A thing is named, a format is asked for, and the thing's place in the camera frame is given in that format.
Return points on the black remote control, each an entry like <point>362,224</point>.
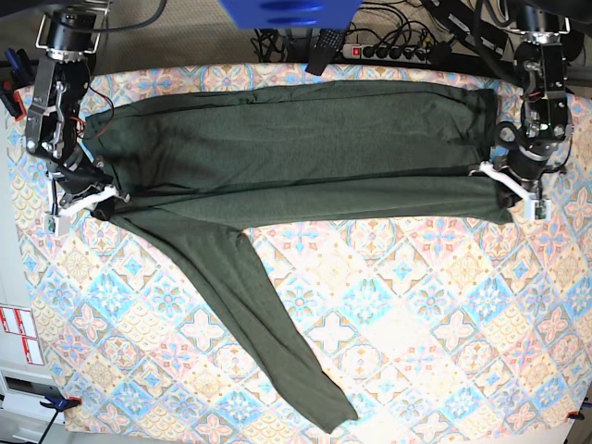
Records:
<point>329,42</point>

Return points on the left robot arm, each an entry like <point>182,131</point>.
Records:
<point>545,121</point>

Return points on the blue clamp top left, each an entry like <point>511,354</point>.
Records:
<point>10,96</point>

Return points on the blue clamp bottom left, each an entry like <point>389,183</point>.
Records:
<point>57,405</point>

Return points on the red white labels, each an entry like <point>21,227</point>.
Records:
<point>19,340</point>

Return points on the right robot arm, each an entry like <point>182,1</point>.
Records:
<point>54,128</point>

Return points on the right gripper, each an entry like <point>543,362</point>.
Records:
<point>79,179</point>

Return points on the dark green long-sleeve shirt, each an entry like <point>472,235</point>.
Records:
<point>202,167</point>

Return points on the white power strip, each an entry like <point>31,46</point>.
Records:
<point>384,52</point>

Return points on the blue plastic box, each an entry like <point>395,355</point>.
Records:
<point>286,14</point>

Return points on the orange clamp bottom right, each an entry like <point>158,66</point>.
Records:
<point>576,416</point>

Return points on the colourful patterned tablecloth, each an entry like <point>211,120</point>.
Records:
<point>439,330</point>

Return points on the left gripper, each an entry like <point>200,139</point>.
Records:
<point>526,161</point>

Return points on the blue clamp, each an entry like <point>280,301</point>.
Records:
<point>10,96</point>
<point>57,405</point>

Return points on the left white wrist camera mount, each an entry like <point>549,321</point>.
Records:
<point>536,206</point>

